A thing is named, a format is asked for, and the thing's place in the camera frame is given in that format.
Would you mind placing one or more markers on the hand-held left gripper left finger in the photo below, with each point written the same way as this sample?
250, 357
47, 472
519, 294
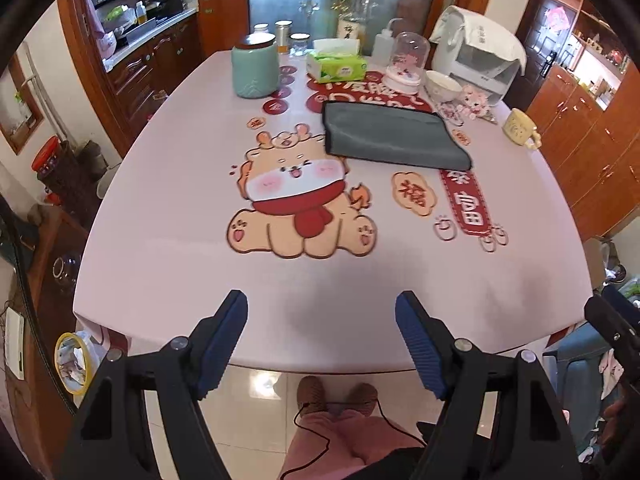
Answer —
225, 345

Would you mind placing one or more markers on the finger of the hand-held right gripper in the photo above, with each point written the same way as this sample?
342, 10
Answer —
607, 321
624, 302

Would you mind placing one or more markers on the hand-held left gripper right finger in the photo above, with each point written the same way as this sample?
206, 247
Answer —
420, 345

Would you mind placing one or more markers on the grey towel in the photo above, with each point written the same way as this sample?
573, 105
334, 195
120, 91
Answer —
390, 132

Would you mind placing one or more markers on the person's right brown slipper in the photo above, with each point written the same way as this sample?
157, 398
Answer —
362, 397

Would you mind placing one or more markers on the person's brown slipper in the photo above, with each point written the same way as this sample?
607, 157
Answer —
311, 394
362, 397

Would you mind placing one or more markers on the pink printed tablecloth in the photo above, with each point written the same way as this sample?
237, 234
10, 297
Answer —
210, 260

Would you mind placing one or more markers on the person's left brown slipper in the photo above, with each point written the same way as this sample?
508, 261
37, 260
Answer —
311, 394

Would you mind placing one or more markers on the person's pink trousers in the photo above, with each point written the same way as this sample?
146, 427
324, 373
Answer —
350, 440

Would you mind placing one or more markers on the operator legs in pink trousers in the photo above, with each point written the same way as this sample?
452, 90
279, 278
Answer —
312, 432

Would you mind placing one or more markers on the trash bin with bag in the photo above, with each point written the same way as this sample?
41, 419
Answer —
75, 362

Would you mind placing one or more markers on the wooden sideboard cabinet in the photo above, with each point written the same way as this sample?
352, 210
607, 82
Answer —
595, 140

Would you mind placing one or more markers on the glass fish bowl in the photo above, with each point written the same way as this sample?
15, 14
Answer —
66, 274

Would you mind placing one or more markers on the yellow mug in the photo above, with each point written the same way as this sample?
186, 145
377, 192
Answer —
517, 127

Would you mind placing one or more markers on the white router box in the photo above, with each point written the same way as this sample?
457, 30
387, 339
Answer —
15, 342

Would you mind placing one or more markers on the pink plush toy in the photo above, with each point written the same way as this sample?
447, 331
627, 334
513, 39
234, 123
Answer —
474, 101

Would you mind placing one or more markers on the red lidded jar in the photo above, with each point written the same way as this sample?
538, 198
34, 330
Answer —
46, 156

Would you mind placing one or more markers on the white bowl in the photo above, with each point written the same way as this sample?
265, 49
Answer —
442, 85

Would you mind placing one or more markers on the teal ceramic jar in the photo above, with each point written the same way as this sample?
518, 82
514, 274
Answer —
254, 67

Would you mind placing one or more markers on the white water dispenser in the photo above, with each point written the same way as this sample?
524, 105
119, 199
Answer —
480, 60

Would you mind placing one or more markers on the glass dome ornament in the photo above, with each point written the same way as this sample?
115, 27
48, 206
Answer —
406, 62

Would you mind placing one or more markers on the wooden kitchen cabinet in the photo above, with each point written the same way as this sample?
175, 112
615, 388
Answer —
150, 67

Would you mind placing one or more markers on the red paper door decoration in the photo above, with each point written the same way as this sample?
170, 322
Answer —
556, 20

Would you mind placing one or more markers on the green tissue pack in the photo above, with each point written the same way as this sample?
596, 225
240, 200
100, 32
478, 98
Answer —
336, 66

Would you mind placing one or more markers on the white squeeze bottle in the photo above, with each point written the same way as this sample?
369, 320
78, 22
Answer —
382, 50

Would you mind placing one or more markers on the wide glass jar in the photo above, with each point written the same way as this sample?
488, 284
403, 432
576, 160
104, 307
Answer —
299, 44

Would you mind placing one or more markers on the tall glass jar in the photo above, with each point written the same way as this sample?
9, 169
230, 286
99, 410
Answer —
283, 36

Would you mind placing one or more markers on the small glass jar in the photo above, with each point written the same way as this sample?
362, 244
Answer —
261, 29

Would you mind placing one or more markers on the clear liquor bottle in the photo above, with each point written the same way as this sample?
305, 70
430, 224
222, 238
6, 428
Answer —
350, 22

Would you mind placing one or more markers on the yellow oil bottle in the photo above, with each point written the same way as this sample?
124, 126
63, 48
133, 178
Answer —
141, 14

